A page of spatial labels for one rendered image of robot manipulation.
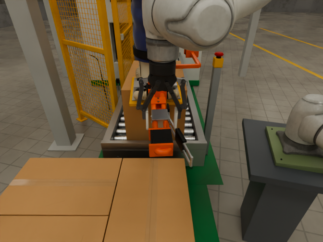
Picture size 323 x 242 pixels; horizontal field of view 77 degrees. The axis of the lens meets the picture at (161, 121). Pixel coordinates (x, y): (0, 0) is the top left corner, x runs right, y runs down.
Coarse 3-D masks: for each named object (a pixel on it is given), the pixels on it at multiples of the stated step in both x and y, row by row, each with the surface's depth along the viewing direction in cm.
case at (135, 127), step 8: (136, 64) 164; (176, 72) 148; (128, 80) 135; (128, 88) 124; (128, 96) 125; (128, 104) 128; (128, 112) 131; (136, 112) 131; (184, 112) 131; (128, 120) 134; (136, 120) 134; (144, 120) 134; (184, 120) 134; (128, 128) 138; (136, 128) 138; (144, 128) 138; (184, 128) 137; (128, 136) 142; (136, 136) 142; (144, 136) 141
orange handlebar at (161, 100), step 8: (192, 56) 131; (176, 64) 118; (184, 64) 118; (192, 64) 118; (200, 64) 119; (160, 96) 89; (152, 104) 83; (160, 104) 86; (160, 152) 61; (168, 152) 61
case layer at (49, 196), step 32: (32, 160) 129; (64, 160) 129; (96, 160) 129; (128, 160) 129; (160, 160) 129; (32, 192) 109; (64, 192) 109; (96, 192) 109; (128, 192) 109; (160, 192) 109; (0, 224) 94; (32, 224) 94; (64, 224) 94; (96, 224) 94; (128, 224) 94; (160, 224) 94; (192, 224) 94
